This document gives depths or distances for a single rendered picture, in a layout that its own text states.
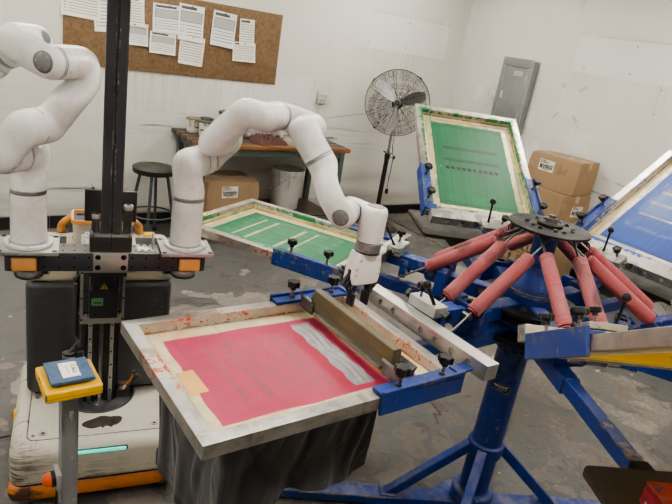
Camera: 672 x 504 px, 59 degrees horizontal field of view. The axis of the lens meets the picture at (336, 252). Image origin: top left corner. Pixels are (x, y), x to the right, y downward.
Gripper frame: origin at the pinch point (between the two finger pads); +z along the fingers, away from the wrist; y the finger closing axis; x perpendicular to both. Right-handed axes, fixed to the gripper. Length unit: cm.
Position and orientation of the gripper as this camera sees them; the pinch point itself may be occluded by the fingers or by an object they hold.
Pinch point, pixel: (357, 298)
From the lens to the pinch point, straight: 177.3
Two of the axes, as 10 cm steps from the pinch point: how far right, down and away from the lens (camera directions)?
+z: -1.7, 9.3, 3.3
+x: 5.7, 3.7, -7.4
